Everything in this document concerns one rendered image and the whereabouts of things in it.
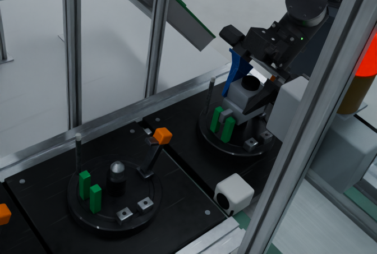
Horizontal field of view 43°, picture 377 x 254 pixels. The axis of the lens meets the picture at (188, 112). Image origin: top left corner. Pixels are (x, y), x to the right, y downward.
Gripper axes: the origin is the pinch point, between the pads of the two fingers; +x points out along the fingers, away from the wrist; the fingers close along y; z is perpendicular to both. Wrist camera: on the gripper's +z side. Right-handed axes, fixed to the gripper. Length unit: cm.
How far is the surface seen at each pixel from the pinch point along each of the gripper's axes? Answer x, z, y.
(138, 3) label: 0.6, 4.7, -25.6
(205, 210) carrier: 18.0, 3.8, 9.5
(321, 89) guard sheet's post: -5.6, 24.9, 18.6
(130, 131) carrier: 18.1, 4.0, -10.0
